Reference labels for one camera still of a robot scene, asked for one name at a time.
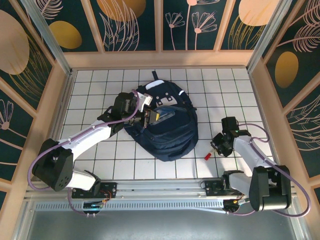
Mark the aluminium side rail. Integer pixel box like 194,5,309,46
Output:
37,71,76,181
247,69,286,179

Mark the aluminium mounting rail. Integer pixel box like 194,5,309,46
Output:
24,176,297,201

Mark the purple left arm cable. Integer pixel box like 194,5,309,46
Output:
27,89,141,219

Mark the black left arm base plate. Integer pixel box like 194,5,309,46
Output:
72,181,118,200

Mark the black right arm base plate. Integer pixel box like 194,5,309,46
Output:
204,180,250,197

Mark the aluminium frame post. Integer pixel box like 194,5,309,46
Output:
246,0,293,73
19,0,73,76

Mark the red capped marker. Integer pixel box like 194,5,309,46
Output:
204,146,218,161

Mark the navy blue backpack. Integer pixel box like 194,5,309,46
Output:
124,70,200,163

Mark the slotted grey cable duct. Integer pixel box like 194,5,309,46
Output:
34,199,226,211

